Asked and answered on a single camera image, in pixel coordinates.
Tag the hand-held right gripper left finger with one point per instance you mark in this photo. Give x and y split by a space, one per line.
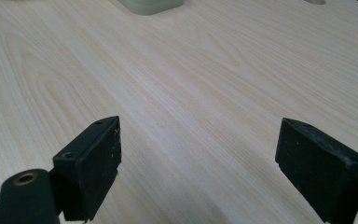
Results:
88 174

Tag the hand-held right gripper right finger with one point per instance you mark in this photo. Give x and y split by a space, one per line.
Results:
317 174

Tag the pale green plastic container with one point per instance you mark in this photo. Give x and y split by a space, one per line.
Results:
150 5

